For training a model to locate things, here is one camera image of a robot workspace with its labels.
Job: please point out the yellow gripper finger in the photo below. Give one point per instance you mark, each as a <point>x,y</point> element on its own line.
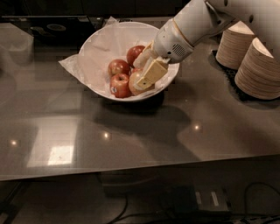
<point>153,71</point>
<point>142,58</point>

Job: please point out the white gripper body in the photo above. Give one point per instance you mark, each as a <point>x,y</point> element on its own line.
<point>171,44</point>

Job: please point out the yellow-green apple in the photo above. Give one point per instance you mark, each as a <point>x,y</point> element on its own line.
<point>134,77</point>

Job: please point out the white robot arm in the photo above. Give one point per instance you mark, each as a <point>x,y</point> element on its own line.
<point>199,20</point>

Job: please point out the dark red apple back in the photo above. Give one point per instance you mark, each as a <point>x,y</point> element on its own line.
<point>133,53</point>

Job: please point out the red apple middle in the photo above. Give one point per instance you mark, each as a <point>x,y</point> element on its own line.
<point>136,70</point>

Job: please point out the red apple left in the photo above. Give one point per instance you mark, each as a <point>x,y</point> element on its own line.
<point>118,66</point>

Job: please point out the red apple with sticker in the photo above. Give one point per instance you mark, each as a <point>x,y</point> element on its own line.
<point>119,85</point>

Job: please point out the white bowl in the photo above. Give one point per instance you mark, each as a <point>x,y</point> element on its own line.
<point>96,84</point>

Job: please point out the white paper liner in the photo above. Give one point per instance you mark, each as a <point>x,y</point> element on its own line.
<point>113,38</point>

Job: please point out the far paper plate stack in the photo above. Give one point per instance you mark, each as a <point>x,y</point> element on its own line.
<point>234,43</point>

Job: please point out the paper plate stack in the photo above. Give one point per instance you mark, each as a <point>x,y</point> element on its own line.
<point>234,43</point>
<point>259,73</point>

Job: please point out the black mat under plates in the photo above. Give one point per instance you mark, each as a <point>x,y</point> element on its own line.
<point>230,74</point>

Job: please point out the near paper plate stack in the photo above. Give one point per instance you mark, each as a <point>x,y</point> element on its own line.
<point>259,73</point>

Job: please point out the black cooktop panel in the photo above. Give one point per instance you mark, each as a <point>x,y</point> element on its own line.
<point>57,30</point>

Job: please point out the black box under table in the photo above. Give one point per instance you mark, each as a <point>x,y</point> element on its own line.
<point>197,199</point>

